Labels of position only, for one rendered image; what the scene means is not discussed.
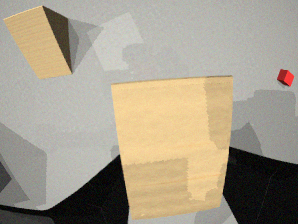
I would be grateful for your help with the small red block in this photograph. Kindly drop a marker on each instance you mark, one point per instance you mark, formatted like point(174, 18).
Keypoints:
point(285, 77)

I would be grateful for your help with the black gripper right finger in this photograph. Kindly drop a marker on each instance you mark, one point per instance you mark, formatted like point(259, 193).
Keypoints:
point(260, 190)

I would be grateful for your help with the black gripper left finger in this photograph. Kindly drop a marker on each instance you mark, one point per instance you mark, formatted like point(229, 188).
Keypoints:
point(103, 200)

